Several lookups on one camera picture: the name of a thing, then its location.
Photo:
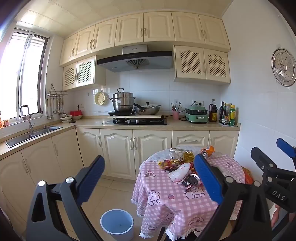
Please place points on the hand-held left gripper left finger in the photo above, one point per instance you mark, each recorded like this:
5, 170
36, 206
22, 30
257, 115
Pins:
92, 178

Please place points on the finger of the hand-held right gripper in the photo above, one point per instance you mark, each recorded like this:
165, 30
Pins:
263, 158
285, 146

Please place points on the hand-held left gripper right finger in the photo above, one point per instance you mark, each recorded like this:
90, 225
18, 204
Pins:
207, 178

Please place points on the crushed silver can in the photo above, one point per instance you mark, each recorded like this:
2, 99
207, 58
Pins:
194, 179

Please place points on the orange soda can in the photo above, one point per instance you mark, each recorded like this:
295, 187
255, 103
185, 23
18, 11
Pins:
208, 151

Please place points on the white plastic bag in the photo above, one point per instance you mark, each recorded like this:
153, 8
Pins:
179, 172

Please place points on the gold foil wrapper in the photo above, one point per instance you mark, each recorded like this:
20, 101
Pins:
186, 158

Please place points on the silver brown snack bag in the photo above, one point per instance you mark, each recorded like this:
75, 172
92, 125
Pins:
179, 151

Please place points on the yellow red snack wrapper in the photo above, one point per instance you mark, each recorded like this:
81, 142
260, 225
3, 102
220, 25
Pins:
165, 164

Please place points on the blue plastic trash bin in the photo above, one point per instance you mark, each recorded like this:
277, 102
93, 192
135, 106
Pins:
116, 222

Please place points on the person's right hand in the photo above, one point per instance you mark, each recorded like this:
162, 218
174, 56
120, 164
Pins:
275, 215

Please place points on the orange plastic bag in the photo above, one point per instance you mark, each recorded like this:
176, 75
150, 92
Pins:
247, 176

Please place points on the cream lower kitchen cabinets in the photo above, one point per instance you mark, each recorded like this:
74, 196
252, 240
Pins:
115, 148

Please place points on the pink checkered tablecloth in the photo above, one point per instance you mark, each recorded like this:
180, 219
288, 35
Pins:
166, 185

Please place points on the white dotted tablecloth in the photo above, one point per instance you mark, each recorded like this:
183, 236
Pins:
155, 156

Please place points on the brown sauce bottle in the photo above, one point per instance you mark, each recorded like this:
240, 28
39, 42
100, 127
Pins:
226, 113

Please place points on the dark glass bottle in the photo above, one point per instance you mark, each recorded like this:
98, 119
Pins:
221, 113

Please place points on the white bowl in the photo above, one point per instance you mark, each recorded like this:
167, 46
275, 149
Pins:
77, 117

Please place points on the green electric grill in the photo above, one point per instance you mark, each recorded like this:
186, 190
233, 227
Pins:
196, 114

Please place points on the stack of white bowls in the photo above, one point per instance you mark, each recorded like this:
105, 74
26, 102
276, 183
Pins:
66, 118

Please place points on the large soy sauce bottle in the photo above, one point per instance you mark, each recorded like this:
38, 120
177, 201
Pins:
213, 113

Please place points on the pink utensil holder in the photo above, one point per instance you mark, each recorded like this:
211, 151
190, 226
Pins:
175, 115

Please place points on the black gas stove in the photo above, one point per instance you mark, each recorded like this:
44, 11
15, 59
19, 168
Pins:
136, 121

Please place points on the steel steamer tray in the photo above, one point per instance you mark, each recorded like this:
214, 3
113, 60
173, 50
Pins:
283, 67

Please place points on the yellow perforated steamer plate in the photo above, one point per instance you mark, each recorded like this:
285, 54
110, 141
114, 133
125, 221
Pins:
100, 99

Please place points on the stainless steel double sink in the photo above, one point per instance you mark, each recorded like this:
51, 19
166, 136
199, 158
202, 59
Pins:
23, 136

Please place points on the row of hanging utensils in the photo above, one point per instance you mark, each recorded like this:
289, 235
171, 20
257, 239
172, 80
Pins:
49, 109

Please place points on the stainless steel steamer pot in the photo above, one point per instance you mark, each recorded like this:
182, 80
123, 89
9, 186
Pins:
122, 102

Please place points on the steel kitchen faucet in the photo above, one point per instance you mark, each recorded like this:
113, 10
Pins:
29, 120

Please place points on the steel wok with lid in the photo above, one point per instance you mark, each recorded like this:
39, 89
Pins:
148, 109

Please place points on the small jars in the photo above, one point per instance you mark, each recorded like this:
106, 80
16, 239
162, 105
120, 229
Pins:
4, 122

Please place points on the cream lattice door cabinet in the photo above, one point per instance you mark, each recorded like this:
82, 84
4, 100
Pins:
201, 63
79, 73

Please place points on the sliding window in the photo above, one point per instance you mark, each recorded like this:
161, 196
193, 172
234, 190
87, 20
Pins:
25, 74

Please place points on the grey range hood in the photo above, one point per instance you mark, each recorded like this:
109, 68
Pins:
136, 59

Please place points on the wall outlet with plugs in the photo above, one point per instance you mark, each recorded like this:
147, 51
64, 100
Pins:
198, 103

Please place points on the metal wall utensil rack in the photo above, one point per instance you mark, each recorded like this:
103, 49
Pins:
56, 93

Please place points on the cream upper wall cabinets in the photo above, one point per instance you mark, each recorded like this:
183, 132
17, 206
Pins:
143, 26

